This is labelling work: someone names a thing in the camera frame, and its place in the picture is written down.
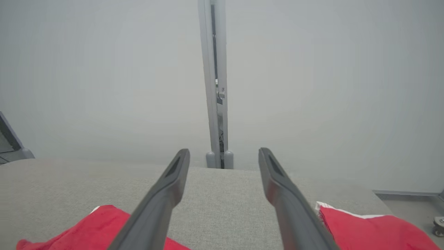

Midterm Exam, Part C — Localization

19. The red basketball jersey black lettering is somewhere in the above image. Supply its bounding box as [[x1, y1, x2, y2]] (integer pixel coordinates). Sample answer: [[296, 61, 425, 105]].
[[16, 205, 191, 250]]

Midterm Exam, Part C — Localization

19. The grey partition base rail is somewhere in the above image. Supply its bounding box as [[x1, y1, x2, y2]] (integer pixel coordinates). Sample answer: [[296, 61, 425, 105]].
[[373, 189, 444, 202]]

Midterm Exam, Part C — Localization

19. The grey partition frame post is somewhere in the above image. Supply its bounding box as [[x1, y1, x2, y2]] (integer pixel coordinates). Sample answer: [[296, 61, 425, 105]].
[[198, 0, 222, 169], [213, 0, 234, 169]]

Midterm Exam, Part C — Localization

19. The red shorts white side stripe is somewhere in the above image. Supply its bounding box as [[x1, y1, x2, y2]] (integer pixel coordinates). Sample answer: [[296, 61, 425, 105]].
[[314, 201, 442, 250]]

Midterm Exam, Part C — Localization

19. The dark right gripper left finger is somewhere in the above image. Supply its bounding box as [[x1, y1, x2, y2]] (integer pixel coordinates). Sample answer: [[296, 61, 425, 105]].
[[108, 149, 190, 250]]

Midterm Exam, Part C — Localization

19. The grey caster wheel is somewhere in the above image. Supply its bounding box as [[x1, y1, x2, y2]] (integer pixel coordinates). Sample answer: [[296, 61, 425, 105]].
[[433, 216, 444, 238]]

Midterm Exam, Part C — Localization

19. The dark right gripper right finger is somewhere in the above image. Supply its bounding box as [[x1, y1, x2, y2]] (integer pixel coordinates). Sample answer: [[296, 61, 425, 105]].
[[258, 148, 340, 250]]

